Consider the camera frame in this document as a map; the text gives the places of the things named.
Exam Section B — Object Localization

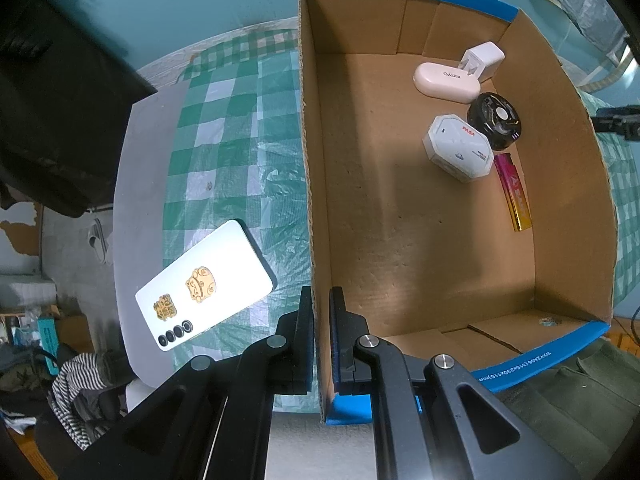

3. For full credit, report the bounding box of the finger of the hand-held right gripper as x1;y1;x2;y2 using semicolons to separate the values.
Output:
591;104;640;142

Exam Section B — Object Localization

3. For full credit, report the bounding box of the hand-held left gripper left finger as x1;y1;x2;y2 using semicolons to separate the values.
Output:
60;286;315;480

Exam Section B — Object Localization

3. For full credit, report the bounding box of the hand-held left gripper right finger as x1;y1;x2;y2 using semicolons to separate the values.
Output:
329;286;581;480

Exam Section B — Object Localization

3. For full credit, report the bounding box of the black round case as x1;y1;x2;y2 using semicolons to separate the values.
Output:
468;92;523;152

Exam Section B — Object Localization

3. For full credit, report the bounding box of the pink and gold lighter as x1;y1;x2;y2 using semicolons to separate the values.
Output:
494;152;533;232

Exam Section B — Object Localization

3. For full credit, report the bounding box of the white charger plug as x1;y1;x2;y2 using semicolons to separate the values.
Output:
460;42;506;82

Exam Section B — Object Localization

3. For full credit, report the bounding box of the white hexagonal earbud case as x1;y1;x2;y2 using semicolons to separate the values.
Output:
422;114;495;184

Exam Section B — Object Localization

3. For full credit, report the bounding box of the cardboard box with blue tape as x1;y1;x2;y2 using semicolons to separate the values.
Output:
298;0;617;426

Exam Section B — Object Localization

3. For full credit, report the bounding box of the white oval earbud case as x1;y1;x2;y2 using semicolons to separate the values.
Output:
413;61;481;105

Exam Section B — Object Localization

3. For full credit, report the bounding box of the white phone with gold stickers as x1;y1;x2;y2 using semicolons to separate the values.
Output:
135;219;275;352

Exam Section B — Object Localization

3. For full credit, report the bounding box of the green checkered tablecloth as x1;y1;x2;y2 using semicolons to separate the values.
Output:
162;30;640;361

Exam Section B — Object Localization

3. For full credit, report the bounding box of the small brown cardboard box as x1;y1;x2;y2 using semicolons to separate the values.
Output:
55;312;97;356

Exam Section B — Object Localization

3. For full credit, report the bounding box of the white slipper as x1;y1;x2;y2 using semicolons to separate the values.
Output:
89;220;109;264

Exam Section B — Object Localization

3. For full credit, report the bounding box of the olive green garment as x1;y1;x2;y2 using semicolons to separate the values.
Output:
492;335;640;480

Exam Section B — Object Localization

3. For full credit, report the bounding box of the striped cloth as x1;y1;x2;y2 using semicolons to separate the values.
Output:
47;352;133;453

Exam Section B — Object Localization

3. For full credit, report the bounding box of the teal box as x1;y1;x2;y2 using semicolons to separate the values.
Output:
34;310;63;376

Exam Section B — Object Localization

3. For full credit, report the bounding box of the large black cloth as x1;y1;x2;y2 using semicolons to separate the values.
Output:
0;0;158;218

